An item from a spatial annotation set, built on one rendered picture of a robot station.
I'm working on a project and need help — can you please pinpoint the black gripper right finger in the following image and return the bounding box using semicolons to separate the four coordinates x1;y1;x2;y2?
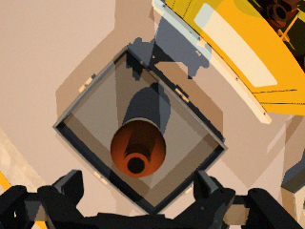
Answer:
153;171;303;229

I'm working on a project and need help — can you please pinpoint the grey square tray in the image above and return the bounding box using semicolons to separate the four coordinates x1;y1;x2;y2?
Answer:
52;46;228;215

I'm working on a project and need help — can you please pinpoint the yellow crate with dividers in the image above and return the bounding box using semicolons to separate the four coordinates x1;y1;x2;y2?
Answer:
165;0;305;115

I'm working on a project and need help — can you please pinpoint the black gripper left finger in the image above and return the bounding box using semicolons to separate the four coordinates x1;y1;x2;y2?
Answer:
0;170;99;229

